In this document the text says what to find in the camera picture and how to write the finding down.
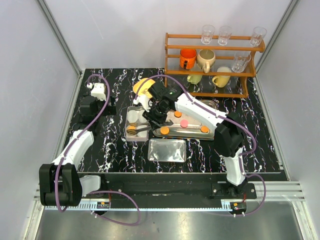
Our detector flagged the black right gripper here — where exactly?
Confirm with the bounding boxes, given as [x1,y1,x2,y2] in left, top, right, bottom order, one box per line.
[142,103,170,132]

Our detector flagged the orange sandwich cookie top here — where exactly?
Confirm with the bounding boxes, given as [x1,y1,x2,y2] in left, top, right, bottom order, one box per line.
[126,126,137,135]

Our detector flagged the orange sandwich cookie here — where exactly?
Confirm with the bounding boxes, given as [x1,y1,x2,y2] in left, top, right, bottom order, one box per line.
[126,126,137,135]
[160,126,170,135]

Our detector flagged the pink sandwich cookie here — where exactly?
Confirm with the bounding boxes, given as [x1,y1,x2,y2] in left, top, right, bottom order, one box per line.
[180,119,189,128]

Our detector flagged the metal tongs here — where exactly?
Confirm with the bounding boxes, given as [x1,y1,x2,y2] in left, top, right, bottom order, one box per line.
[137,126,151,134]

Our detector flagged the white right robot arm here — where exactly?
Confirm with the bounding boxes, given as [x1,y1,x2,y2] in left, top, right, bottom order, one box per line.
[134,81,251,199]

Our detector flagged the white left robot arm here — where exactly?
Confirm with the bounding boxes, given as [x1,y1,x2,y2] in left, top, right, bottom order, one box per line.
[39,95,117,207]

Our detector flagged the orange sandwich cookie bottom left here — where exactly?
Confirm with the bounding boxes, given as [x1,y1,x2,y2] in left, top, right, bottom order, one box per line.
[160,126,170,135]

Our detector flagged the white cookie box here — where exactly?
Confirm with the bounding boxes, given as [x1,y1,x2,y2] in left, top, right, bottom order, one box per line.
[124,106,149,142]

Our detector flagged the yellow square plate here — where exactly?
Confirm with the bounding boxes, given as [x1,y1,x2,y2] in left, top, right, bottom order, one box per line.
[132,77,156,100]

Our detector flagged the large steel baking tray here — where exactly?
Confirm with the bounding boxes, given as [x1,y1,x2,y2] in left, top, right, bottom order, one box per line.
[153,110,214,141]

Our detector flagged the green mug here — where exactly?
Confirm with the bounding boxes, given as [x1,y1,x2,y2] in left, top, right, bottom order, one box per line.
[187,74,202,85]

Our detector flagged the orange mug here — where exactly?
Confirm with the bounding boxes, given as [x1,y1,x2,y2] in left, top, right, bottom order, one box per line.
[179,48,197,70]

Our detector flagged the yellow mug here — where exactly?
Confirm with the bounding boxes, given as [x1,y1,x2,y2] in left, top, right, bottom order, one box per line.
[212,66,232,88]

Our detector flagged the beige mug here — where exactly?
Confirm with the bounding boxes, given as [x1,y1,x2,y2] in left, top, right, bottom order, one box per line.
[196,49,216,74]

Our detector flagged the wooden cup rack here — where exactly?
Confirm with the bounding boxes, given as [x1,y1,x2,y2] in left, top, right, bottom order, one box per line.
[164,33,266,98]

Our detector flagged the clear glass left top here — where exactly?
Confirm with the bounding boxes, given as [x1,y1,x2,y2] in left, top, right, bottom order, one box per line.
[201,24,216,45]

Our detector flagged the clear glass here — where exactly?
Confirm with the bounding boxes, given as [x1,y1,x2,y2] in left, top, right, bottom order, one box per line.
[217,25,232,46]
[250,26,267,47]
[201,24,216,45]

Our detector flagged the clear glass middle top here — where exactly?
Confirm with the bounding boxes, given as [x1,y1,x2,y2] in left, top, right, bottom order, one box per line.
[217,25,232,46]

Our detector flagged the clear glass right top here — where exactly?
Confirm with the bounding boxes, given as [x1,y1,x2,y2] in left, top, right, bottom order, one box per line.
[250,26,267,47]

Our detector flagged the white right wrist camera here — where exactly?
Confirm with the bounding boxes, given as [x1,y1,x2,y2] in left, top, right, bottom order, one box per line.
[133,94,153,112]

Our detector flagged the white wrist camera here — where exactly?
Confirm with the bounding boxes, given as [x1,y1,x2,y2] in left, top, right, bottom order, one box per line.
[133,94,153,112]
[86,83,106,101]

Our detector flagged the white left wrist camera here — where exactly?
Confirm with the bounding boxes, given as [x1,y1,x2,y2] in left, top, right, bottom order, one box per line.
[86,83,106,101]

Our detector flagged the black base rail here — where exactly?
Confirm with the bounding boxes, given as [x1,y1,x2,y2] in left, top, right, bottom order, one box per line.
[86,172,257,209]

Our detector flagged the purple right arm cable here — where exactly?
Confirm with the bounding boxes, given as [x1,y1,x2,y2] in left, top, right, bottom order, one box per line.
[134,74,267,217]

